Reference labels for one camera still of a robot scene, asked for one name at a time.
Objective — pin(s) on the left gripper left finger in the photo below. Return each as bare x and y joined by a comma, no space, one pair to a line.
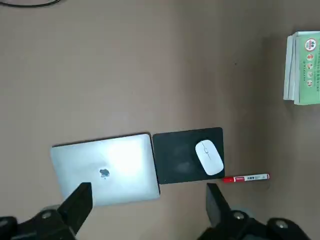
62,220

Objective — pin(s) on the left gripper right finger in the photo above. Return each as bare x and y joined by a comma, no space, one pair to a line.
225,222

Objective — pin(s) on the colourful illustrated green book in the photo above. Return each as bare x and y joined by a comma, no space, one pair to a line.
308,75

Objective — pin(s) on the silver laptop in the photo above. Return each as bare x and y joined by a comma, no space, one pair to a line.
112,165

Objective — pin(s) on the red and white marker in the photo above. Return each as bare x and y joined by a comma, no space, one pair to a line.
246,178

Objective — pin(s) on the white computer mouse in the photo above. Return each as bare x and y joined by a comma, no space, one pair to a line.
209,157

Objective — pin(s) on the black mouse mat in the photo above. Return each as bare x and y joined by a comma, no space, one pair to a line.
175,160

